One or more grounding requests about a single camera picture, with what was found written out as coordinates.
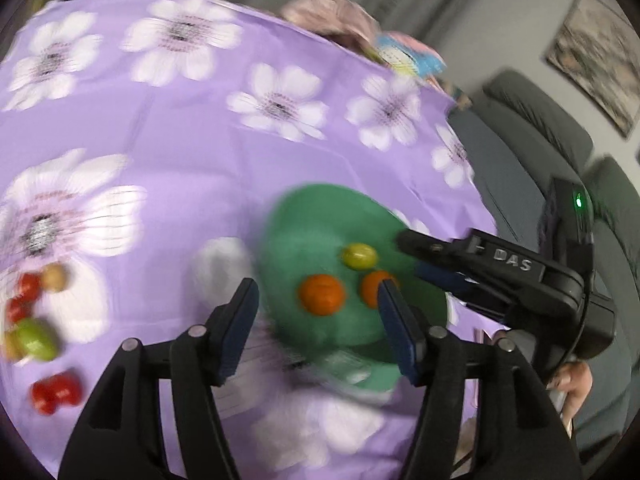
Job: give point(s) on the colourful printed cloth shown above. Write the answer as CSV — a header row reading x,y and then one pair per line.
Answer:
x,y
405,55

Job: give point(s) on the green apple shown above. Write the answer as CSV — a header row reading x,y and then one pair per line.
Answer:
x,y
35,340

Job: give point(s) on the orange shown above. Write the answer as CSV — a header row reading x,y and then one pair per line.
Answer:
x,y
371,287
322,295

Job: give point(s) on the green plate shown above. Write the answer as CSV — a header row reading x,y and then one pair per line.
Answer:
x,y
310,240

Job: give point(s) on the small yellow-green fruit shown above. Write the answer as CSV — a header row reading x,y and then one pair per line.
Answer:
x,y
359,256

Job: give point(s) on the purple floral tablecloth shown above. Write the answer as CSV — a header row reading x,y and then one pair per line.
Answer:
x,y
200,135

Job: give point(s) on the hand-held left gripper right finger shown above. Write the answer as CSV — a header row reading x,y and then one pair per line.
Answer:
x,y
400,330

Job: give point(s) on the crumpled pink cloth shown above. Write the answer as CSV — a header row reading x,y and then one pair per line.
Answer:
x,y
325,15

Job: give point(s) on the small red fruit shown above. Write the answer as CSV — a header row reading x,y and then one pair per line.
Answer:
x,y
28,286
44,397
17,310
67,387

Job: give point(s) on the framed wall picture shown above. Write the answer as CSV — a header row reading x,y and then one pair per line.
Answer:
x,y
595,55

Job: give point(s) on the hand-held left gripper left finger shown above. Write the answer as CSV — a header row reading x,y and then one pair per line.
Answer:
x,y
235,330

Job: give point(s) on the grey sofa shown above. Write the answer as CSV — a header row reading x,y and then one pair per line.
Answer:
x,y
510,170

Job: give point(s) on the person's right hand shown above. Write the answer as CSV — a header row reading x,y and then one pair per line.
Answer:
x,y
575,385

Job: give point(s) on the small tan round fruit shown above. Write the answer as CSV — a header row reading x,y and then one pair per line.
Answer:
x,y
10,347
54,277

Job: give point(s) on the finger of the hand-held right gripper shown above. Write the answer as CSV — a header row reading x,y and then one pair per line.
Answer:
x,y
430,247
445,280

